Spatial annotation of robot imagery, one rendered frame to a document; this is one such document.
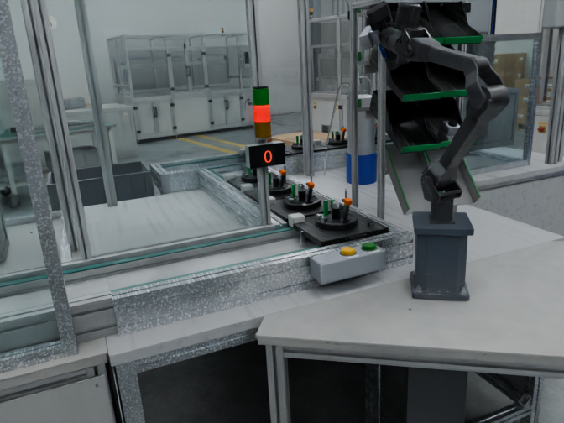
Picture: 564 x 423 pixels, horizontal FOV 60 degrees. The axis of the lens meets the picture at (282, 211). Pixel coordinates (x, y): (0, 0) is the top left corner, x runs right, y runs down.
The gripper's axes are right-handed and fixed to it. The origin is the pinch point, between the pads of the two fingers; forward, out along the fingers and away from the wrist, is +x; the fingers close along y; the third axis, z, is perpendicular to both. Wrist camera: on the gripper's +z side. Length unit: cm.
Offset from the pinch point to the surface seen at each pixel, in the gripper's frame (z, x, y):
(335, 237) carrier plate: -42, -24, -39
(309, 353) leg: -61, -59, -39
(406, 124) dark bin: -1.3, 6.3, -35.1
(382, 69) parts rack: -2.1, 5.8, -12.6
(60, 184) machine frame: -116, 25, 4
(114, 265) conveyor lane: -101, -18, -13
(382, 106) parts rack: -7.2, 3.2, -22.6
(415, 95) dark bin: 1.1, -5.9, -20.3
